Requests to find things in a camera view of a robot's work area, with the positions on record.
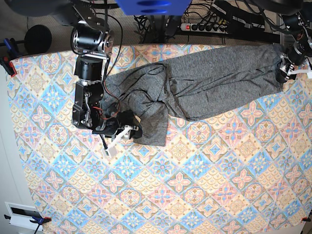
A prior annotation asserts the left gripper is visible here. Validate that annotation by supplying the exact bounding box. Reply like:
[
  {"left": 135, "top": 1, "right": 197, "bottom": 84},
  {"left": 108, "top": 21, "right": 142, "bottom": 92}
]
[{"left": 276, "top": 52, "right": 312, "bottom": 83}]

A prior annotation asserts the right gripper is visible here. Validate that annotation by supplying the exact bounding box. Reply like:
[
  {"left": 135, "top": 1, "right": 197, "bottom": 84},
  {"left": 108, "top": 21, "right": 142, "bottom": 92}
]
[{"left": 95, "top": 111, "right": 142, "bottom": 157}]

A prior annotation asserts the grey t-shirt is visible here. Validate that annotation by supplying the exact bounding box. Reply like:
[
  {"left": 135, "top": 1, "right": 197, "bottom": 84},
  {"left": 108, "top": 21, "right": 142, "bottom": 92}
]
[{"left": 101, "top": 44, "right": 283, "bottom": 146}]

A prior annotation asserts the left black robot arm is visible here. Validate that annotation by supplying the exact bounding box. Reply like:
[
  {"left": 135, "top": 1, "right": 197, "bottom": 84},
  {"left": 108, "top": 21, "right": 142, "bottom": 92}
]
[{"left": 276, "top": 12, "right": 312, "bottom": 83}]

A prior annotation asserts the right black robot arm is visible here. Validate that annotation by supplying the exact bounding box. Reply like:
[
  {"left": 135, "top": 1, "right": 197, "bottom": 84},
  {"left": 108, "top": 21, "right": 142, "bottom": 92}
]
[{"left": 55, "top": 0, "right": 142, "bottom": 157}]

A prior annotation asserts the black power strip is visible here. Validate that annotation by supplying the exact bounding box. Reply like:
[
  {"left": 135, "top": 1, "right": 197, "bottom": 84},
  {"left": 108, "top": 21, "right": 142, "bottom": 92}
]
[{"left": 180, "top": 23, "right": 228, "bottom": 34}]

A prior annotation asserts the black round stool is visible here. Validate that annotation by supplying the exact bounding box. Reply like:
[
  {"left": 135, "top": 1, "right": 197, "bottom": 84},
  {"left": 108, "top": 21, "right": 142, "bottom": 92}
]
[{"left": 24, "top": 25, "right": 52, "bottom": 55}]

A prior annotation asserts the orange blue corner clamp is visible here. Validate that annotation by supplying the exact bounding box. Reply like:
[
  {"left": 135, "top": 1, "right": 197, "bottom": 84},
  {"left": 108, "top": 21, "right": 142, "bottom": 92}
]
[{"left": 4, "top": 215, "right": 52, "bottom": 234}]

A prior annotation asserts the red blue table clamp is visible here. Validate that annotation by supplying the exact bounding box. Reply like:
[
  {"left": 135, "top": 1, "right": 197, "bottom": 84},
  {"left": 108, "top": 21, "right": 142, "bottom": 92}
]
[{"left": 0, "top": 38, "right": 20, "bottom": 77}]

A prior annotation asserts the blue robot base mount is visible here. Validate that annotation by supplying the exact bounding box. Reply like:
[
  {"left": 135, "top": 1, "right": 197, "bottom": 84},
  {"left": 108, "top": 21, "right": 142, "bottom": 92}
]
[{"left": 116, "top": 0, "right": 191, "bottom": 16}]

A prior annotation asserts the white wall outlet box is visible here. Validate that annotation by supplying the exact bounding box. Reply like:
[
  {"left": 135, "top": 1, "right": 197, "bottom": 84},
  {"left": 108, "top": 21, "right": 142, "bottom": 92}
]
[{"left": 5, "top": 202, "right": 40, "bottom": 231}]

